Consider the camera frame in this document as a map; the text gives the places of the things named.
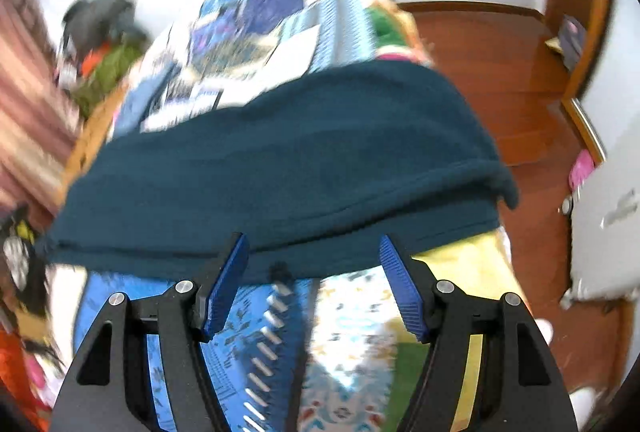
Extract striped pink curtain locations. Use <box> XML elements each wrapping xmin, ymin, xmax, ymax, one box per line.
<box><xmin>0</xmin><ymin>0</ymin><xmax>83</xmax><ymax>218</ymax></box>

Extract patchwork printed bed blanket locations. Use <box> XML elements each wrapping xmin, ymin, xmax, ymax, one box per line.
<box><xmin>70</xmin><ymin>0</ymin><xmax>516</xmax><ymax>432</ymax></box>

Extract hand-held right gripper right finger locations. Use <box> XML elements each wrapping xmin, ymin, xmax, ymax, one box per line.
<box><xmin>378</xmin><ymin>233</ymin><xmax>580</xmax><ymax>432</ymax></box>

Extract dark teal pants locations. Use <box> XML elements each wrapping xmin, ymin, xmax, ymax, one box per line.
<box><xmin>35</xmin><ymin>61</ymin><xmax>521</xmax><ymax>285</ymax></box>

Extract wooden door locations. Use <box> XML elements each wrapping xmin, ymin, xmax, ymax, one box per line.
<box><xmin>547</xmin><ymin>0</ymin><xmax>616</xmax><ymax>163</ymax></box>

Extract pink slipper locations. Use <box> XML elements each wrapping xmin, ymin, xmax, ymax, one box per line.
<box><xmin>567</xmin><ymin>149</ymin><xmax>597</xmax><ymax>190</ymax></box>

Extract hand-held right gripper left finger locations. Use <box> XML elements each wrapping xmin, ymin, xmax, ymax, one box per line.
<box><xmin>50</xmin><ymin>232</ymin><xmax>250</xmax><ymax>432</ymax></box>

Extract dark bag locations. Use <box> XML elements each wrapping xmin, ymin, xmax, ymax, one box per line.
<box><xmin>60</xmin><ymin>0</ymin><xmax>151</xmax><ymax>58</ymax></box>

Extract green cloth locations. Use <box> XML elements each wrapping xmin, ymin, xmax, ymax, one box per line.
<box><xmin>70</xmin><ymin>40</ymin><xmax>146</xmax><ymax>118</ymax></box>

